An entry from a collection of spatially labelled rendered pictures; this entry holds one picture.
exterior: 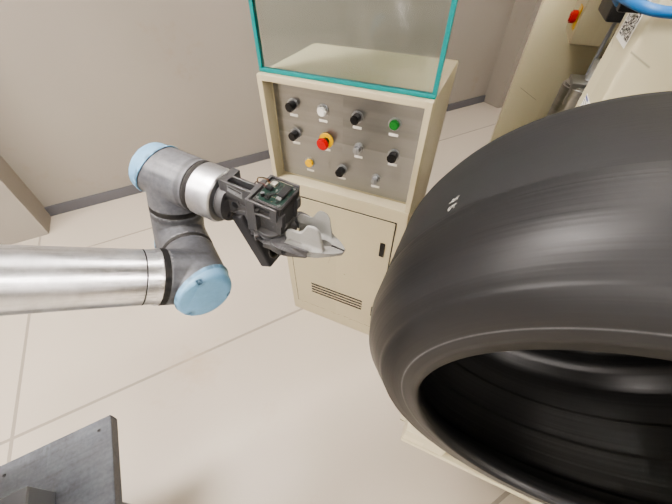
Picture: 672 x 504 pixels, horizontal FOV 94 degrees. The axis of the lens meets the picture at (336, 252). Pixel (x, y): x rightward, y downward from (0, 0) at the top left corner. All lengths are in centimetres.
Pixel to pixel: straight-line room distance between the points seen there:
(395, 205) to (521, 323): 89
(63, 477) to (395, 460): 114
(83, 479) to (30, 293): 76
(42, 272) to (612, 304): 56
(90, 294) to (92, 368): 164
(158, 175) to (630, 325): 59
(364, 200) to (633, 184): 93
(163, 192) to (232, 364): 135
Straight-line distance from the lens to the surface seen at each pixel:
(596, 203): 30
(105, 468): 118
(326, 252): 48
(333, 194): 119
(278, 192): 49
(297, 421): 166
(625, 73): 64
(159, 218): 63
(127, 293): 52
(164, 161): 59
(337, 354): 177
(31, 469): 129
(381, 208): 114
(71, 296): 52
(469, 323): 32
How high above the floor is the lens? 160
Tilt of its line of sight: 46 degrees down
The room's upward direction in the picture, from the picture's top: straight up
